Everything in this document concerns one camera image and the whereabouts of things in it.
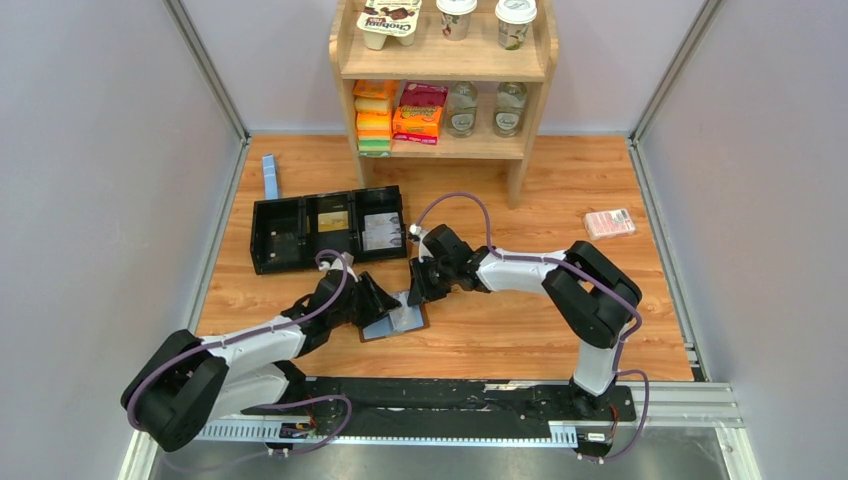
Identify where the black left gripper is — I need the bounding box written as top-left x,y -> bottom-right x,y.
329,271 -> 403,330

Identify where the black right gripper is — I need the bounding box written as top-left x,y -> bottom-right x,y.
407,255 -> 455,308

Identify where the brown leather card holder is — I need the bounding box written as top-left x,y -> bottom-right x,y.
360,290 -> 429,343

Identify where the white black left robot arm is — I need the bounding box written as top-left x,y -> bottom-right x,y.
120,269 -> 403,452

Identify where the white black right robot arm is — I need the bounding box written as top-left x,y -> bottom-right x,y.
407,225 -> 642,419

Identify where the silver VIP card middle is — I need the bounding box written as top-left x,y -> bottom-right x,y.
363,230 -> 404,251

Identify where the silver vip card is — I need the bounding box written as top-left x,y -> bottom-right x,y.
363,230 -> 404,251
363,212 -> 403,234

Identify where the silver VIP card top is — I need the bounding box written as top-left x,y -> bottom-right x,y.
363,212 -> 403,234

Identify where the gold credit card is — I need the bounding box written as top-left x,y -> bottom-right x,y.
317,211 -> 349,233

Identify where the pink wrapped card pack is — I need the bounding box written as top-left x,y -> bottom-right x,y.
583,208 -> 636,241

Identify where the black three-compartment tray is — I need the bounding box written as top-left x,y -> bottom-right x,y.
250,185 -> 408,275

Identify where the orange snack box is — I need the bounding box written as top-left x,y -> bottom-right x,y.
392,105 -> 443,139

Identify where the blue plastic strip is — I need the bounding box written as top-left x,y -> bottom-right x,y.
262,154 -> 280,200

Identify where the left glass water bottle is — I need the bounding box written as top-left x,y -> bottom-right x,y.
445,81 -> 478,138

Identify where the glass water bottle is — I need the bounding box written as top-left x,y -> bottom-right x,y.
493,82 -> 528,138
445,81 -> 478,138

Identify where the right glass water bottle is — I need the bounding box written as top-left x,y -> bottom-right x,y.
493,82 -> 528,138

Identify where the wooden shelf unit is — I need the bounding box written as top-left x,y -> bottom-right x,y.
328,0 -> 560,211

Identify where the red snack box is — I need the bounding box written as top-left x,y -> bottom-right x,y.
399,81 -> 449,108

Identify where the stack of colourful sponges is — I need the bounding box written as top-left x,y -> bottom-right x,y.
353,79 -> 400,157

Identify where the yogurt cup multipack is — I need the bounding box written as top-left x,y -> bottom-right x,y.
356,0 -> 421,50

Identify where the left paper coffee cup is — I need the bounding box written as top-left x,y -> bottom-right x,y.
436,0 -> 478,41

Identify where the paper coffee cup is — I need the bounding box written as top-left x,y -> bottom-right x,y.
494,0 -> 538,51
436,0 -> 478,41

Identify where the right paper coffee cup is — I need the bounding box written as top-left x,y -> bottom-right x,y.
494,0 -> 538,51

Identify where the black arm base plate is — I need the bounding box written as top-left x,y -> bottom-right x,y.
283,377 -> 638,440

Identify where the aluminium frame rail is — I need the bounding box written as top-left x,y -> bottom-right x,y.
115,374 -> 763,480

